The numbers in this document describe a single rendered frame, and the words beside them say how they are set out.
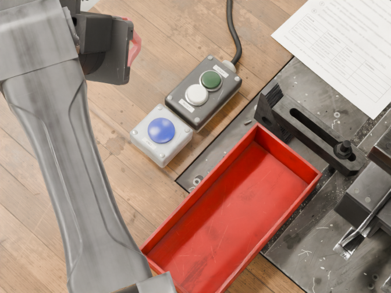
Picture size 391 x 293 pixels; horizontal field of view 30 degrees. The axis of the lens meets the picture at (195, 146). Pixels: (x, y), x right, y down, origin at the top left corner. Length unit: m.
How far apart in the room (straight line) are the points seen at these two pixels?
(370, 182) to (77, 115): 0.55
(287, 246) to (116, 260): 0.54
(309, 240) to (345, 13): 0.39
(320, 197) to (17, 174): 0.45
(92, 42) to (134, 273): 0.25
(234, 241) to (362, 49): 0.38
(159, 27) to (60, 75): 0.62
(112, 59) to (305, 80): 0.48
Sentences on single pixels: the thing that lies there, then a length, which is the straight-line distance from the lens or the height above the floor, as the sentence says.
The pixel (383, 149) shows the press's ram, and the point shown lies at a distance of 0.87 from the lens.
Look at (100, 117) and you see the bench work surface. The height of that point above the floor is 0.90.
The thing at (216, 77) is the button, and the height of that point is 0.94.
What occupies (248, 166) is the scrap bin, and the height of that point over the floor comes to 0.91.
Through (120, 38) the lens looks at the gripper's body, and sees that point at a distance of 0.73.
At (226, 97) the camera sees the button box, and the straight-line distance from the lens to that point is 1.10.
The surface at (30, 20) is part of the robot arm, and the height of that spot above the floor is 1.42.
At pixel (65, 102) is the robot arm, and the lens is 0.57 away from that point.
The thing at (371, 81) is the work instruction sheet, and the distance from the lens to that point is 1.18.
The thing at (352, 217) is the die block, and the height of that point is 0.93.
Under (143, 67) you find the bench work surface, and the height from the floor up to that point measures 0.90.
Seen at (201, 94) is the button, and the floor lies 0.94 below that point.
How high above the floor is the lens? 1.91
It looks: 68 degrees down
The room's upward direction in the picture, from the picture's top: 6 degrees clockwise
